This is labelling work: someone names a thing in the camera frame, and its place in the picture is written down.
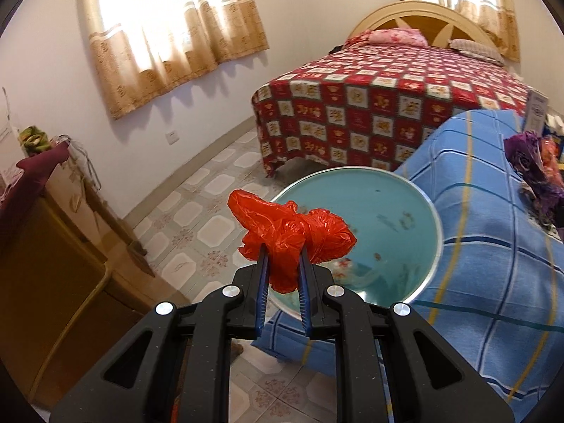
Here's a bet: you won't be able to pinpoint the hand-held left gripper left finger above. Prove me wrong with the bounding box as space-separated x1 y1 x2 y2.
49 247 269 423

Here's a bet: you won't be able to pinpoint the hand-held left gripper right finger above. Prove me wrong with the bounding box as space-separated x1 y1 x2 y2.
300 251 515 423

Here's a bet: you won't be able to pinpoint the red plastic bag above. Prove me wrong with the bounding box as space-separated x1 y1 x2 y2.
227 189 357 294

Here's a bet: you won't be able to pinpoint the light blue trash bin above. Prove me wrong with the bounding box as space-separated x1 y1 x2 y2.
264 166 442 318

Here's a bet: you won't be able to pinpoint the blue plaid blanket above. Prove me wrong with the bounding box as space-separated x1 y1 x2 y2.
251 108 564 406

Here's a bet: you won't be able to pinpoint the wooden dresser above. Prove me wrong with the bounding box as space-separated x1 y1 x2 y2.
0 141 148 265

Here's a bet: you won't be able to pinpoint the low wooden cabinet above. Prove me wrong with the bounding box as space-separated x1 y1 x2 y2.
0 194 195 410

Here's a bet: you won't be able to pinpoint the bed with red patterned bedspread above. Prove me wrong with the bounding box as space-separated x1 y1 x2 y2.
250 37 542 178

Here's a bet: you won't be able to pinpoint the maroon cloth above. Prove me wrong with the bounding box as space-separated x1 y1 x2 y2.
0 143 73 212

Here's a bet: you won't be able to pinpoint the wide beige patterned curtain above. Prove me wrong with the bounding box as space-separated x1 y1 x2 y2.
79 0 270 121

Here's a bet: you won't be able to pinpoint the purple plastic wrapper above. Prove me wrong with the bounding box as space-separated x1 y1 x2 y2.
503 131 564 230

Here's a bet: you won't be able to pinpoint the green stuffed item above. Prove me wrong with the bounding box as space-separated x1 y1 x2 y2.
20 125 51 155

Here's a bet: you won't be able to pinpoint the pink pillow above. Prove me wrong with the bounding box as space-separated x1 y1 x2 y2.
344 27 429 48

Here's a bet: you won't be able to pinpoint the white grey carton box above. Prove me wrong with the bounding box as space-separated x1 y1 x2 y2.
524 89 549 135

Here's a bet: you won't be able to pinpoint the striped pillow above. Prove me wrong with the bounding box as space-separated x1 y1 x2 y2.
448 39 505 66

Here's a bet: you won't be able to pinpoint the cream wooden headboard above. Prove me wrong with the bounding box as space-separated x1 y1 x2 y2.
348 1 507 54

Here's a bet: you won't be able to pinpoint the narrow beige patterned curtain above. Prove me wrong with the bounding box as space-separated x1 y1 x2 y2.
385 0 521 62

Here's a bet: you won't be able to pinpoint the thin cables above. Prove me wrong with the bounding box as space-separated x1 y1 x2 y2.
66 139 95 181

